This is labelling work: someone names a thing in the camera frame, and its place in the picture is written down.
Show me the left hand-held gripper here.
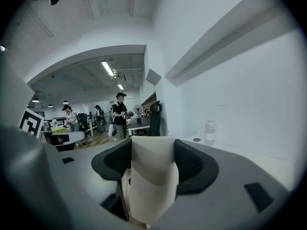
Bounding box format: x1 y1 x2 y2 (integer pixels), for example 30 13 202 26
18 107 86 152

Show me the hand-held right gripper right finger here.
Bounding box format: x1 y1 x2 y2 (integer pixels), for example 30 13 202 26
153 138 291 230

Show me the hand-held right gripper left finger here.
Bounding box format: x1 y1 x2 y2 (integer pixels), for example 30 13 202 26
44 138 135 230

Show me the table with green cloth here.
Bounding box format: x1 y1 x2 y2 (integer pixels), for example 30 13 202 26
50 126 68 134

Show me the white table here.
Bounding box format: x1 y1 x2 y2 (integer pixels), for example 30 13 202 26
179 134 295 192

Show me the clear water bottle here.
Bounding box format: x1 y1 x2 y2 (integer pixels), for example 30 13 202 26
204 118 216 147

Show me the dark-topped desk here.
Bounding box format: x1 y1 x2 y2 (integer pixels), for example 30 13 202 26
127 117 152 137

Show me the black office chair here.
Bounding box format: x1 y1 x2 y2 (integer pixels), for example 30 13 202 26
148 100 162 137

